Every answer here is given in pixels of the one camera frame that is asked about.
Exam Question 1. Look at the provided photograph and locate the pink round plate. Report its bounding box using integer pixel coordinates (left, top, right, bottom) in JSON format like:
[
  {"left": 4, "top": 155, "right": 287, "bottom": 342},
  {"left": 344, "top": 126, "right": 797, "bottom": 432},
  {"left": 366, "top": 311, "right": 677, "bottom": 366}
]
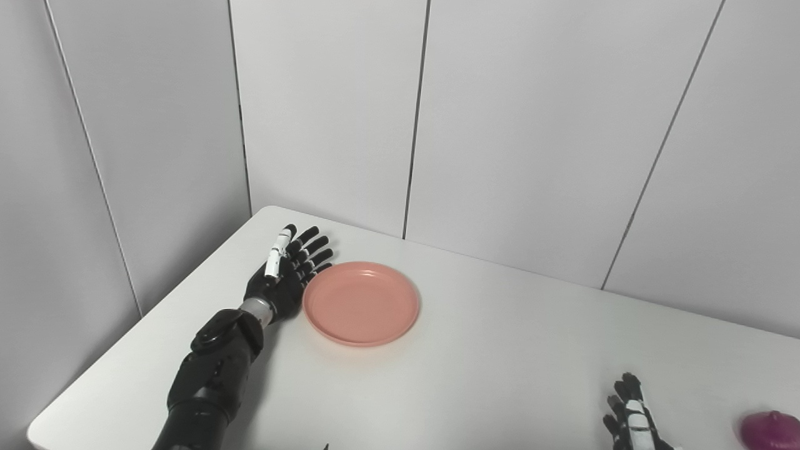
[{"left": 302, "top": 261, "right": 421, "bottom": 348}]

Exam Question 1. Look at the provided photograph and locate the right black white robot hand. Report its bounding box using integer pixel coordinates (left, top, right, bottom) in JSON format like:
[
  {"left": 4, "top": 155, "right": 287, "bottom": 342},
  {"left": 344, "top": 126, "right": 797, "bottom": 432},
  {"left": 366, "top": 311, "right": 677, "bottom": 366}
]
[{"left": 602, "top": 372, "right": 676, "bottom": 450}]

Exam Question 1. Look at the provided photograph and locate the purple red onion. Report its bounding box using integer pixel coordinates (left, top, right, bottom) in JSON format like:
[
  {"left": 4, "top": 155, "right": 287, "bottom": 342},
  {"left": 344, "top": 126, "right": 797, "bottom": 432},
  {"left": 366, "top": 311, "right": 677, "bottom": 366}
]
[{"left": 741, "top": 411, "right": 800, "bottom": 450}]

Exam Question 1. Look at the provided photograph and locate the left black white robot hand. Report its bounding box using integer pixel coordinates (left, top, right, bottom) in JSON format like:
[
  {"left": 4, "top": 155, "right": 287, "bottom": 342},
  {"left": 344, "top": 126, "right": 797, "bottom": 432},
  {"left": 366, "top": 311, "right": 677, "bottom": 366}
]
[{"left": 242, "top": 224, "right": 334, "bottom": 323}]

